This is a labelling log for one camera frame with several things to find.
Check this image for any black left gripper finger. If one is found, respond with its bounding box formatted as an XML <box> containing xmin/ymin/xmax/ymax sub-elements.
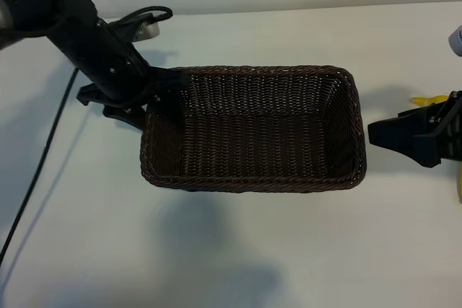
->
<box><xmin>151</xmin><ymin>66</ymin><xmax>189</xmax><ymax>100</ymax></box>
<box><xmin>103</xmin><ymin>105</ymin><xmax>147</xmax><ymax>132</ymax></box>

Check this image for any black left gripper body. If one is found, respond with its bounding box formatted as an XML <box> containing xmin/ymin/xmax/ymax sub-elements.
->
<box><xmin>77</xmin><ymin>51</ymin><xmax>160</xmax><ymax>110</ymax></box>

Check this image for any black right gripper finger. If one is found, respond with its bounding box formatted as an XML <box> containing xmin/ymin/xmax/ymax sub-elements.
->
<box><xmin>370</xmin><ymin>130</ymin><xmax>444</xmax><ymax>169</ymax></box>
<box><xmin>367</xmin><ymin>100</ymin><xmax>449</xmax><ymax>144</ymax></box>

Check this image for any yellow banana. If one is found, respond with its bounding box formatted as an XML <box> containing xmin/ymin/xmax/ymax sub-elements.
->
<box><xmin>409</xmin><ymin>94</ymin><xmax>462</xmax><ymax>205</ymax></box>

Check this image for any long black braided cable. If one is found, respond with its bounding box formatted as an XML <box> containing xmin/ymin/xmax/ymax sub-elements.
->
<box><xmin>0</xmin><ymin>68</ymin><xmax>79</xmax><ymax>260</ymax></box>

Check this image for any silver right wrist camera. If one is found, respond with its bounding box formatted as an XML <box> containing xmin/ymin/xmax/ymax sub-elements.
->
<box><xmin>447</xmin><ymin>25</ymin><xmax>462</xmax><ymax>57</ymax></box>

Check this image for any black camera cable loop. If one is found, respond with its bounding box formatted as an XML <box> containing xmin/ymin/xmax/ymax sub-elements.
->
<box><xmin>104</xmin><ymin>4</ymin><xmax>173</xmax><ymax>31</ymax></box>

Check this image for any dark brown woven basket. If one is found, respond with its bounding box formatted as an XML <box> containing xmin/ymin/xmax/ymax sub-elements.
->
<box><xmin>139</xmin><ymin>65</ymin><xmax>367</xmax><ymax>193</ymax></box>

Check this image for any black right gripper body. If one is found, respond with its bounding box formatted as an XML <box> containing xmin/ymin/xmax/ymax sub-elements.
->
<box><xmin>431</xmin><ymin>89</ymin><xmax>462</xmax><ymax>162</ymax></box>

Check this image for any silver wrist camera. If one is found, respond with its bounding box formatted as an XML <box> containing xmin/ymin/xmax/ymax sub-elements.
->
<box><xmin>447</xmin><ymin>25</ymin><xmax>462</xmax><ymax>57</ymax></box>
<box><xmin>134</xmin><ymin>21</ymin><xmax>160</xmax><ymax>40</ymax></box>

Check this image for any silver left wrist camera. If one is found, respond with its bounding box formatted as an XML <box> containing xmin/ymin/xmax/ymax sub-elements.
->
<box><xmin>134</xmin><ymin>21</ymin><xmax>160</xmax><ymax>40</ymax></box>

